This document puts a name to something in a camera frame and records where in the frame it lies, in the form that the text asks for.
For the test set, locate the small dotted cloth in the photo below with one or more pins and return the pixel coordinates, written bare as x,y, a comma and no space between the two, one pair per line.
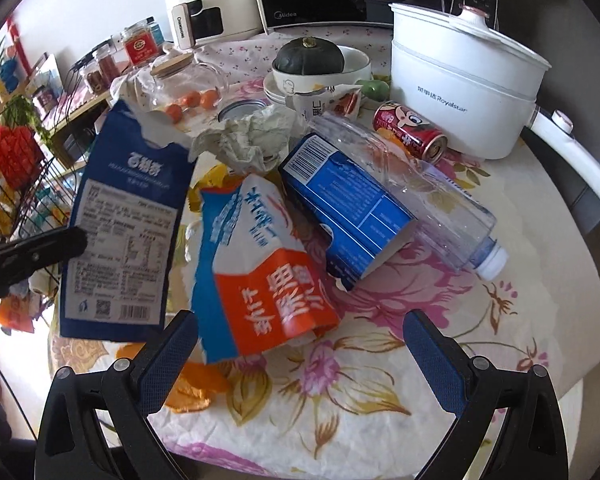
247,62

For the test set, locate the dark green pumpkin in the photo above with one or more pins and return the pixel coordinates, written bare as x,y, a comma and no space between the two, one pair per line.
309,56

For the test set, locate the cream air fryer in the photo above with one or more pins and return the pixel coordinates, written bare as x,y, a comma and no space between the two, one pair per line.
194,23

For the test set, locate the blue carton box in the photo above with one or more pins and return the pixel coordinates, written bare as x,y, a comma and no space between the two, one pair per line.
365,224

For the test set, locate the wooden shelf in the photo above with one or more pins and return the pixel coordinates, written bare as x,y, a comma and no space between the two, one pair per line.
70,128

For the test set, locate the white electric cooking pot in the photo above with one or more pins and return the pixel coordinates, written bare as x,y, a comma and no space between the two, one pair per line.
478,86

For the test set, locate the dark blue food bag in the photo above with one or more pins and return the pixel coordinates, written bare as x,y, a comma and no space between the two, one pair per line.
129,203

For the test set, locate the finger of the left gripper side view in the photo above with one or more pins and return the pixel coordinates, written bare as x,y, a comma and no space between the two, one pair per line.
21,258

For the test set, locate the white bowl with green handle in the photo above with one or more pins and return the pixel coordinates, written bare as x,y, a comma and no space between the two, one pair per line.
357,66

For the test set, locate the red cartoon drink can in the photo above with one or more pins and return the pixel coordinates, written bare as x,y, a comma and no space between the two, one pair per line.
416,135

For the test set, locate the stacked white plates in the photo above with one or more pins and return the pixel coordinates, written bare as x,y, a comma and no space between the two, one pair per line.
280,88

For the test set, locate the orange cherry tomato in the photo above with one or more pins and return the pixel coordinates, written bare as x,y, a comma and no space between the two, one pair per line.
209,98
175,112
191,99

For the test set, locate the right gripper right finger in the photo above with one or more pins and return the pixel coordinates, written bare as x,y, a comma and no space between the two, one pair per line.
531,443

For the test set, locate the clear plastic water bottle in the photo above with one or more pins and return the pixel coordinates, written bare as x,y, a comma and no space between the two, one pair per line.
451,222

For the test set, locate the glass jar with wooden lid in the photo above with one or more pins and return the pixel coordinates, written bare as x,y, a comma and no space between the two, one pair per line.
170,80

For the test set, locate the wire basket rack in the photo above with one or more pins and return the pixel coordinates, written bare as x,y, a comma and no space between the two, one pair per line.
36,194

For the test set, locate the white tissue paper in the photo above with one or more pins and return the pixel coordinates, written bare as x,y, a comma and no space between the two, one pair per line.
254,144

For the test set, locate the blue white orange snack bag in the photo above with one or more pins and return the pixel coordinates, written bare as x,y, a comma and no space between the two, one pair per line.
256,288

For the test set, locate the small white red snack packet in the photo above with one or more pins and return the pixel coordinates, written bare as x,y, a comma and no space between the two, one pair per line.
342,100

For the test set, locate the red label spice jar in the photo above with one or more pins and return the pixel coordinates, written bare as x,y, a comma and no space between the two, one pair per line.
139,44

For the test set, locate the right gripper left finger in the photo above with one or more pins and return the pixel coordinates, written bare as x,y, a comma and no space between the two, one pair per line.
95,425

